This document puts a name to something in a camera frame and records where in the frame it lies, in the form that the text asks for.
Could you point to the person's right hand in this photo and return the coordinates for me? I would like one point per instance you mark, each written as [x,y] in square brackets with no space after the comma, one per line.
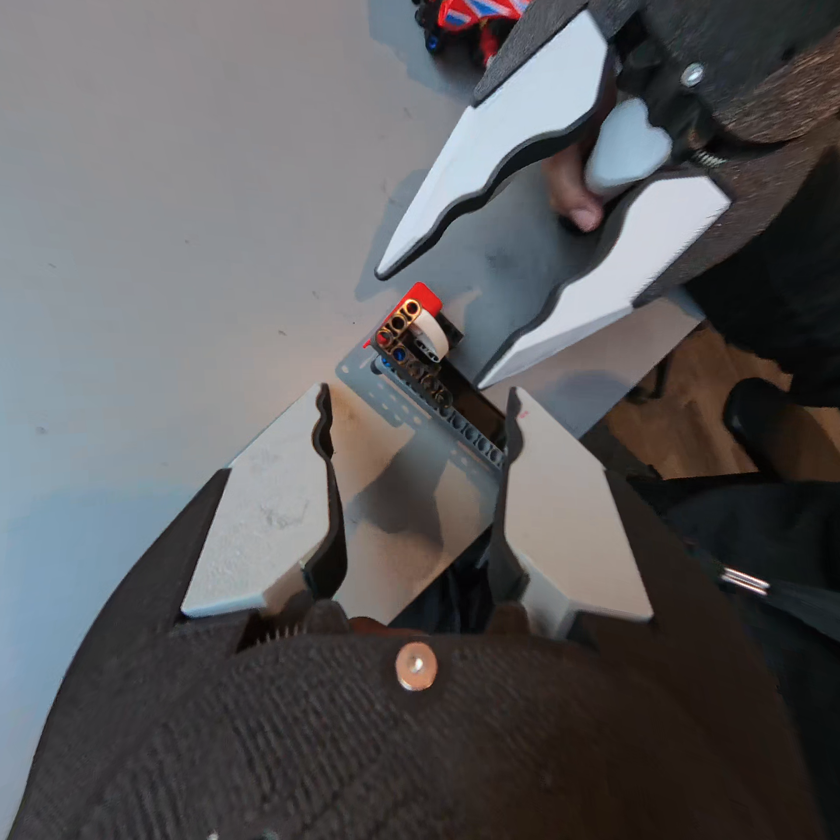
[574,197]

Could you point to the small toy brick assembly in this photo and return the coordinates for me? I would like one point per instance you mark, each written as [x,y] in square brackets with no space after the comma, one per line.
[446,400]

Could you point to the black angled brick piece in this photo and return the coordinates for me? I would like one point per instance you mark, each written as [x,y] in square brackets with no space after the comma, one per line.
[400,322]

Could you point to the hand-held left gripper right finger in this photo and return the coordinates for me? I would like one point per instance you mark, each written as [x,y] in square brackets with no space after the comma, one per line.
[565,538]

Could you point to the red black toy race car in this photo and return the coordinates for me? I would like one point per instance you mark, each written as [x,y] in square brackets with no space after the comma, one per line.
[473,16]

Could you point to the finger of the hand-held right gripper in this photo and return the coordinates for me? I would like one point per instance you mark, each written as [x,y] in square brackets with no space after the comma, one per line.
[630,256]
[512,125]

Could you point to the grey desk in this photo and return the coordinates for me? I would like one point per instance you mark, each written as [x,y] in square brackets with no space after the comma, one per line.
[158,263]

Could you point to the person's black clothing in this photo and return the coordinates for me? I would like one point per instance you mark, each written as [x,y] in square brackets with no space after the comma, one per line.
[775,683]

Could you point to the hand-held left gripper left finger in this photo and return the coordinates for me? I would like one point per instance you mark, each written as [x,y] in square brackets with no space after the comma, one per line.
[256,538]

